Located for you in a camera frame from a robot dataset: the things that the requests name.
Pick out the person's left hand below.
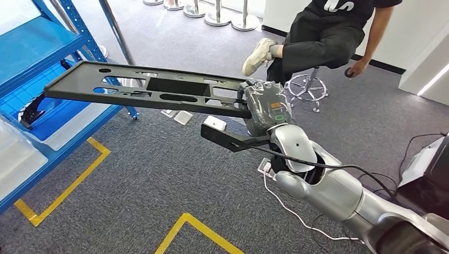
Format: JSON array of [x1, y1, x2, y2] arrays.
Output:
[[345, 59, 369, 78]]

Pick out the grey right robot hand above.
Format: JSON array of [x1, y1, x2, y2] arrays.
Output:
[[238, 79, 292, 138]]

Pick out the long black plastic part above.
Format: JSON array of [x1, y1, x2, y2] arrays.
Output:
[[43, 60, 253, 120]]

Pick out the blue metal shelf rack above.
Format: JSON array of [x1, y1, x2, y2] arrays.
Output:
[[0, 0, 140, 215]]

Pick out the chrome swivel stool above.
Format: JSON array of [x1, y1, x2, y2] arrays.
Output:
[[283, 65, 329, 114]]

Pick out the person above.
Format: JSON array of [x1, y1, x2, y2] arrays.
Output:
[[241, 0, 403, 86]]

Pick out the steel floor socket box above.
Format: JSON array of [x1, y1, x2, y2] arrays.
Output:
[[160, 109, 194, 126], [257, 157, 278, 182]]

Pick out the blue plastic bin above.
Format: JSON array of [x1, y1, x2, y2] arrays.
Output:
[[0, 60, 122, 142]]

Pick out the large white plastic bin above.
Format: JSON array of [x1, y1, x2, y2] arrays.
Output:
[[0, 117, 49, 201]]

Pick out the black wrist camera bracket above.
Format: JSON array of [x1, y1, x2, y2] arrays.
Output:
[[200, 123, 274, 153]]

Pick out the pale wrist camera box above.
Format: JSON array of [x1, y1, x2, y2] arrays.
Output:
[[203, 115, 228, 132]]

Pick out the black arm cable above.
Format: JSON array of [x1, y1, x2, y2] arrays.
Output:
[[245, 143, 398, 201]]

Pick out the black floor cables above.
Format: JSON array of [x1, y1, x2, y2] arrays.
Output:
[[357, 132, 447, 199]]

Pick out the white power cable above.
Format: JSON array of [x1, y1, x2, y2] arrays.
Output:
[[262, 171, 366, 242]]

